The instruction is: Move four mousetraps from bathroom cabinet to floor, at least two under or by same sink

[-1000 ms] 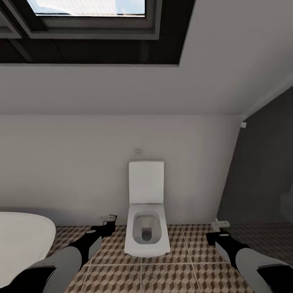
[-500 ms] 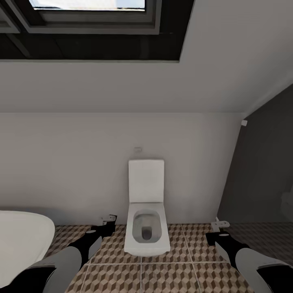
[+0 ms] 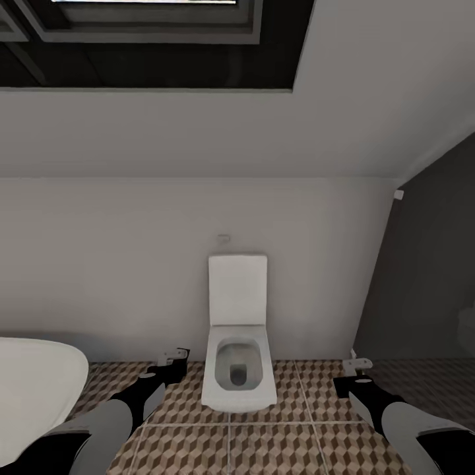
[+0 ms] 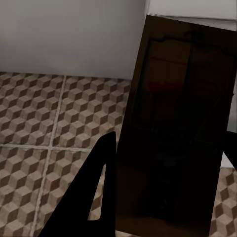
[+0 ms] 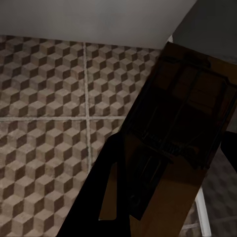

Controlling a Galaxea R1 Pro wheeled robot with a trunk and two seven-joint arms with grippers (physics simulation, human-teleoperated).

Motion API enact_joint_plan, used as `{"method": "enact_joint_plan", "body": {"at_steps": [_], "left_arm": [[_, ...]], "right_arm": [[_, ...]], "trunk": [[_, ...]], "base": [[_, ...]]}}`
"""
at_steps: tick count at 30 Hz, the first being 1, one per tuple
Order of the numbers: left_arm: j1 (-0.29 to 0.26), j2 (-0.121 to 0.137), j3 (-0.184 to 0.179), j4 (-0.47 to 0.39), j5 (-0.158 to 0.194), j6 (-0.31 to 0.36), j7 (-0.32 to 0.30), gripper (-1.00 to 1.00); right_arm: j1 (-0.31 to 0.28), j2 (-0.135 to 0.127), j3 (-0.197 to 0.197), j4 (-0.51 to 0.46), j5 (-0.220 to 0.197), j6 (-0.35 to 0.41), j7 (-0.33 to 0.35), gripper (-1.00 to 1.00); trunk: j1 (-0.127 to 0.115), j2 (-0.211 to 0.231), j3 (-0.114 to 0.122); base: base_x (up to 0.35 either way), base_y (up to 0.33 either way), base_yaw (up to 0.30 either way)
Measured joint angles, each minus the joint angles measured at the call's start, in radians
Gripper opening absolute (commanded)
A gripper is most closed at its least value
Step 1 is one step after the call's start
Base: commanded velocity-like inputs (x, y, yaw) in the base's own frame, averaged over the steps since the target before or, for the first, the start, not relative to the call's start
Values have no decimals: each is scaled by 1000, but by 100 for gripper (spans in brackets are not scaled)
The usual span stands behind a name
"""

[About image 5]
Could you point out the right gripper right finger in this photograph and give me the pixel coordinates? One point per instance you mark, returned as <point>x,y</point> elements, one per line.
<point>229,147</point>

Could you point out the mousetrap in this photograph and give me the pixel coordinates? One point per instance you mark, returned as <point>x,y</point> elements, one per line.
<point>171,135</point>

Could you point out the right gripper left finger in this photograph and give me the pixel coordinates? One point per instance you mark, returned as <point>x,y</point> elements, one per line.
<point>83,217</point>

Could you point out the door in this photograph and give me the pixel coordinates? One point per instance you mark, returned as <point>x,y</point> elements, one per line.
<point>210,27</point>

